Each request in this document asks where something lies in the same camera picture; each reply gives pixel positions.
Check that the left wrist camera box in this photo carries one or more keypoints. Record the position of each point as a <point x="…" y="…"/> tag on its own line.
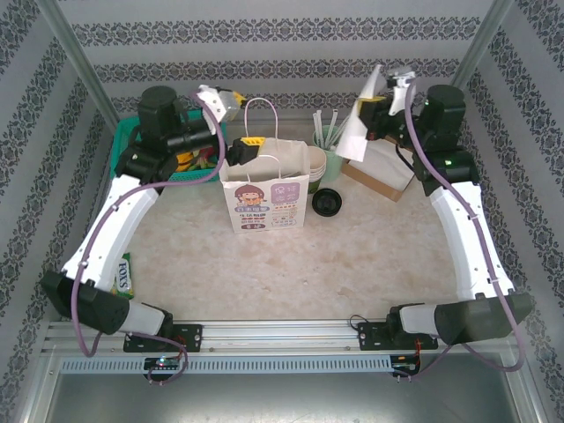
<point x="229" y="106"/>

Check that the stack of white paper cups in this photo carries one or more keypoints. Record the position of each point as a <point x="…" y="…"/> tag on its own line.
<point x="316" y="158"/>

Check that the white wrapped straw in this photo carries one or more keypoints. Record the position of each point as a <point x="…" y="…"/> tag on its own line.
<point x="333" y="124"/>
<point x="317" y="129"/>
<point x="339" y="138"/>

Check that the black plastic cup lid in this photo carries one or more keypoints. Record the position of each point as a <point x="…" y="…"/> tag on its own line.
<point x="327" y="202"/>

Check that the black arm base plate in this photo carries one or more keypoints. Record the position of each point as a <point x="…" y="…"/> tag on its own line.
<point x="370" y="337"/>
<point x="189" y="335"/>

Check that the brown cardboard napkin box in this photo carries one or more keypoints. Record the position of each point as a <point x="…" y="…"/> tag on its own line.
<point x="374" y="187"/>

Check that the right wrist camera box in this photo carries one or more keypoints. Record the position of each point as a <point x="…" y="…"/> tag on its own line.
<point x="398" y="99"/>

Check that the aluminium mounting rail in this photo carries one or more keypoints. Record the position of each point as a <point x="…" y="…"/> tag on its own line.
<point x="273" y="335"/>

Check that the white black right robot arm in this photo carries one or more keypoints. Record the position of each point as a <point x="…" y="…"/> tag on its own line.
<point x="460" y="238"/>

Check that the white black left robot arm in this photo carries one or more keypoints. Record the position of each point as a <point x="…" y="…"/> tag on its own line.
<point x="121" y="229"/>

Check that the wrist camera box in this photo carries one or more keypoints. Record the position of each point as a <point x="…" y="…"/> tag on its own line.
<point x="229" y="106"/>
<point x="398" y="99"/>

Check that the green candy bag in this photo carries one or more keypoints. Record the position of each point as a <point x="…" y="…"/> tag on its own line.
<point x="123" y="273"/>

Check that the small green circuit board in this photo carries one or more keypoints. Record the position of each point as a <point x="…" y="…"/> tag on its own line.
<point x="161" y="362"/>
<point x="405" y="365"/>

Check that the single white paper napkin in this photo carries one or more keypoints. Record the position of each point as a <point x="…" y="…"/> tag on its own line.
<point x="357" y="132"/>

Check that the printed white paper bag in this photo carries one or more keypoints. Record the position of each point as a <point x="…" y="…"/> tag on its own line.
<point x="229" y="194"/>

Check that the aluminium frame post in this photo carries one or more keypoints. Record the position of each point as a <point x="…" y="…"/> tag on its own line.
<point x="75" y="57"/>
<point x="484" y="57"/>

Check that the green plastic basket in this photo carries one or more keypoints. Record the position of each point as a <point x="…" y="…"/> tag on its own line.
<point x="125" y="132"/>

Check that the pale green straw tumbler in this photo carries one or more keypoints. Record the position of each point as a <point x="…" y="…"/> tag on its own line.
<point x="332" y="167"/>

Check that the grey metal panel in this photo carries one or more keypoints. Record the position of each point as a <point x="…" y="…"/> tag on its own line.
<point x="282" y="401"/>

